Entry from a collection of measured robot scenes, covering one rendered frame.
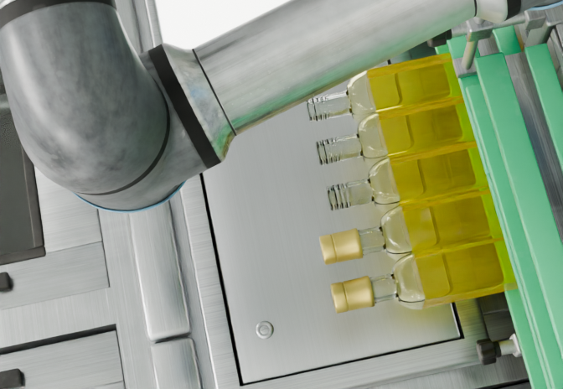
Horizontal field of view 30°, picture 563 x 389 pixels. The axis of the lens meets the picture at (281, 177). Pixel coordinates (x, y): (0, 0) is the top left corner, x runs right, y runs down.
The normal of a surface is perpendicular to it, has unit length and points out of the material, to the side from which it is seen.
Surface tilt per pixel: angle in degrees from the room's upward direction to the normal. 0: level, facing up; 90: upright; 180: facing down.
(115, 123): 115
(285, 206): 91
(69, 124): 82
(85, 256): 90
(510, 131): 90
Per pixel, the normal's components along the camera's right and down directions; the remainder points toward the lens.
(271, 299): -0.04, -0.33
